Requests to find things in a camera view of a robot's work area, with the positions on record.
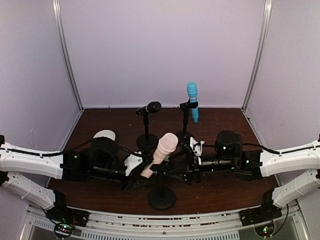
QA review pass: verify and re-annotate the left aluminium frame post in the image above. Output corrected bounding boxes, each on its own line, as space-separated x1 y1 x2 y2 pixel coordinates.
52 0 84 112

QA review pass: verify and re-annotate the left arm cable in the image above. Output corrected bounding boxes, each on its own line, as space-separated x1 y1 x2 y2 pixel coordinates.
4 139 143 158

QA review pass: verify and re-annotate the pink toy microphone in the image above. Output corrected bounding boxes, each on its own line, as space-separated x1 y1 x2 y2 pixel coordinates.
140 132 179 179

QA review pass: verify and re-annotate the black microphone stand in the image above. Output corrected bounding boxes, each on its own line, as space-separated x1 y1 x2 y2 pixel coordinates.
175 100 198 140
136 115 159 150
148 164 176 210

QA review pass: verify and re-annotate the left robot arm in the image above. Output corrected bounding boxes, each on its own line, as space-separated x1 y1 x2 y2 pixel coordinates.
0 136 153 213

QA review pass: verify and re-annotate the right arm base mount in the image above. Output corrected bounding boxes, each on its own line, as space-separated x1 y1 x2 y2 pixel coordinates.
238 205 282 238

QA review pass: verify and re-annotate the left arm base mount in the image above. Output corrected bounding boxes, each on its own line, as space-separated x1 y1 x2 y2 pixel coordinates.
42 207 90 239

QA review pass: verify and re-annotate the black microphone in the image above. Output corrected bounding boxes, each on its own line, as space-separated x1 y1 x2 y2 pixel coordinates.
135 101 162 116

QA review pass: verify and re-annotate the right aluminium frame post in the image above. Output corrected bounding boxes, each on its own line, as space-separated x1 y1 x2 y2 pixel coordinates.
242 0 273 112

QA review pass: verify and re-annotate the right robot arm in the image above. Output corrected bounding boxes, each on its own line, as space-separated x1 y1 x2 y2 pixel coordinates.
166 130 320 209

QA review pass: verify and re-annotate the blue toy microphone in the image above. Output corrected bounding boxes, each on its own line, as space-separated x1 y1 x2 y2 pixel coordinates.
187 81 199 123

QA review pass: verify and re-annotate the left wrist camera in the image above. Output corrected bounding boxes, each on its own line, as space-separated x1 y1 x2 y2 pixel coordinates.
123 151 153 179

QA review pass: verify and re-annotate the aluminium frame post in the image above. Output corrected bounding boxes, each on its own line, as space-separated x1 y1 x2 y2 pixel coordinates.
52 0 84 112
242 0 273 112

